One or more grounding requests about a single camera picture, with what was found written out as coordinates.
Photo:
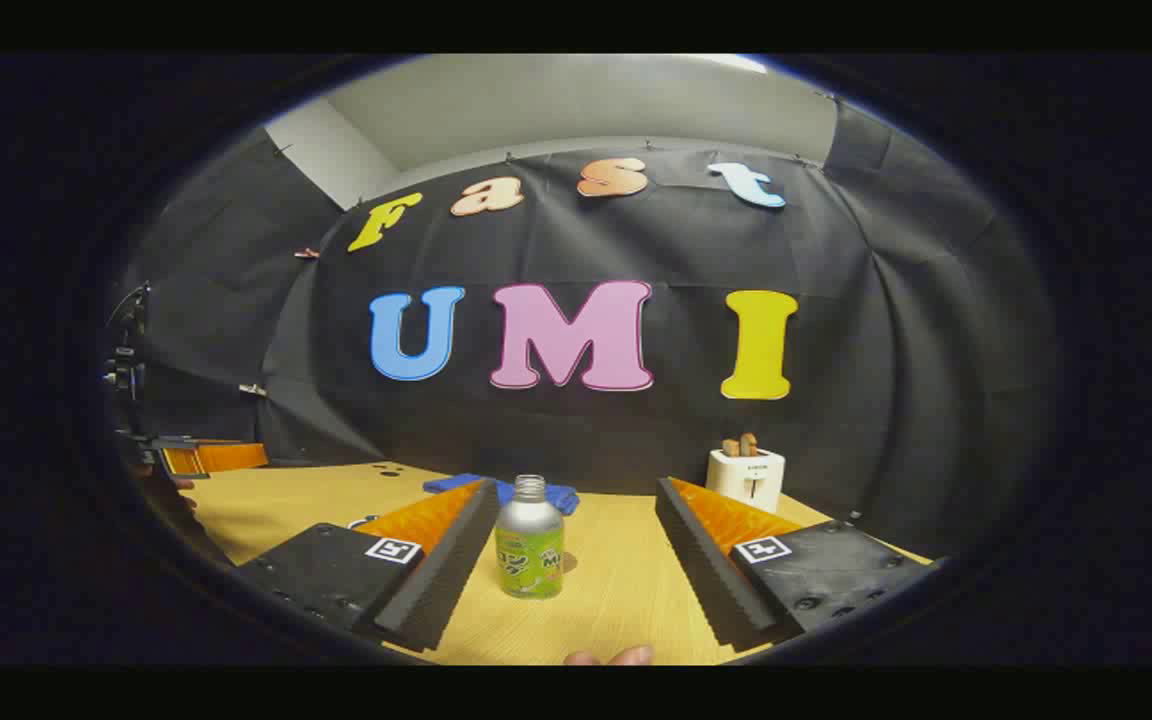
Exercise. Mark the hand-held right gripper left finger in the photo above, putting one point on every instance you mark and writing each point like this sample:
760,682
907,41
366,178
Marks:
446,575

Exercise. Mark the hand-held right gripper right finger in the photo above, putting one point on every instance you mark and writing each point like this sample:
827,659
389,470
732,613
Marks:
706,570

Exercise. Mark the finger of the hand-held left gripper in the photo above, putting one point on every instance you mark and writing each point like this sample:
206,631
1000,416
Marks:
236,457
181,462

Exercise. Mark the silver green water bottle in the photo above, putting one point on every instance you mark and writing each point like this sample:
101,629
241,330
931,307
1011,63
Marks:
529,530

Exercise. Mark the white toaster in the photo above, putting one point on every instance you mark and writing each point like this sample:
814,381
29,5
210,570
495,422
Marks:
746,478

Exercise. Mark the blue towel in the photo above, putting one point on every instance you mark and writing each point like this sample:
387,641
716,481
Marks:
561,497

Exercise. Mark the black backdrop cloth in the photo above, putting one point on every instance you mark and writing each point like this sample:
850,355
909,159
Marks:
636,440

